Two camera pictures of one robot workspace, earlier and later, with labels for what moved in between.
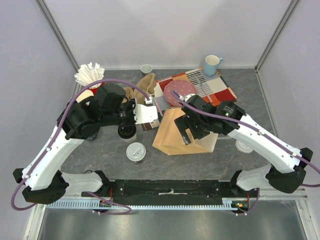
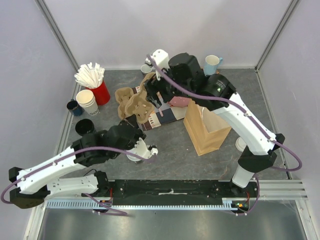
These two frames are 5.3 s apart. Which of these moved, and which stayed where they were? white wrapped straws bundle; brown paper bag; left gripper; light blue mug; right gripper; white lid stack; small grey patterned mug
Moved: left gripper; brown paper bag; right gripper
Stayed: small grey patterned mug; white wrapped straws bundle; white lid stack; light blue mug
